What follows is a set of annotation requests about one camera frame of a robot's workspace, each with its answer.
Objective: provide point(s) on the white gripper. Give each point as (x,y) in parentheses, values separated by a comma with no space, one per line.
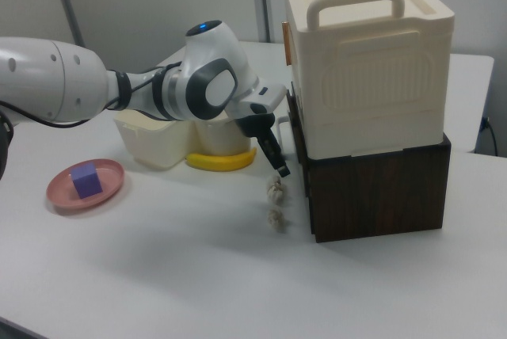
(259,98)

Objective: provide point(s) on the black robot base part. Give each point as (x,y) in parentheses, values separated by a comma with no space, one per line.
(3,145)

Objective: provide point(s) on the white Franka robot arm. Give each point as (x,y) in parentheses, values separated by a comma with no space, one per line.
(43,77)

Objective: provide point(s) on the dark wooden drawer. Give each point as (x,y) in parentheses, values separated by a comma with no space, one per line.
(296,125)

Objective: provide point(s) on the dark wooden drawer cabinet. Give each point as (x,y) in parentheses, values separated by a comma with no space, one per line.
(376,192)

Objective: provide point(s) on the cream round plastic cup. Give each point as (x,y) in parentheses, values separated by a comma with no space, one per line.
(219,137)

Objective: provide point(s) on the yellow toy banana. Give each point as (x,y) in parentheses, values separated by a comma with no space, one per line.
(222,162)

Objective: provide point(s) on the white garlic bulb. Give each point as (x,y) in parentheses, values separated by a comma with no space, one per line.
(275,189)

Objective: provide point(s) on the cream rectangular plastic bin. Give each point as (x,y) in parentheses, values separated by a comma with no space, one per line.
(152,143)

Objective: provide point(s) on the cream plastic storage box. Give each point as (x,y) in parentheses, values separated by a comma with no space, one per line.
(368,77)

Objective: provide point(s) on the pink plastic plate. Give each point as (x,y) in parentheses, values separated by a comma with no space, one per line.
(107,186)

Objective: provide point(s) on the purple cube block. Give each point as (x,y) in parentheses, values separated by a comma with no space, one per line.
(85,180)

